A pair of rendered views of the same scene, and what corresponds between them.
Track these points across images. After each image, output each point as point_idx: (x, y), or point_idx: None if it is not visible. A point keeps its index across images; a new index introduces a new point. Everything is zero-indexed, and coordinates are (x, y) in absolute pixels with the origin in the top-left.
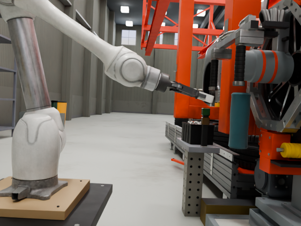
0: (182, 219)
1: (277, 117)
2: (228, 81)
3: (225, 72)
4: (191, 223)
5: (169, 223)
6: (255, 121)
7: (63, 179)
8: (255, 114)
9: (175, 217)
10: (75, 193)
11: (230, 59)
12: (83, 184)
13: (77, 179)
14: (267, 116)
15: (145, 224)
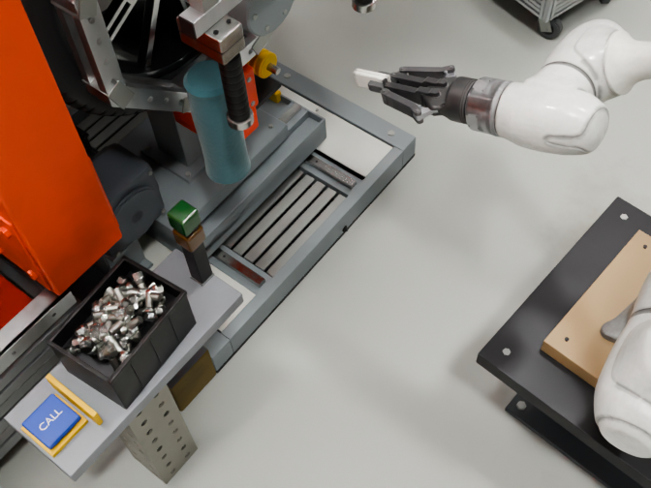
0: (221, 434)
1: (160, 69)
2: (72, 137)
3: (30, 136)
4: (225, 406)
5: (268, 435)
6: (185, 107)
7: (596, 371)
8: (173, 102)
9: (222, 458)
10: (601, 285)
11: (52, 75)
12: (570, 315)
13: (568, 355)
14: (170, 82)
15: (323, 464)
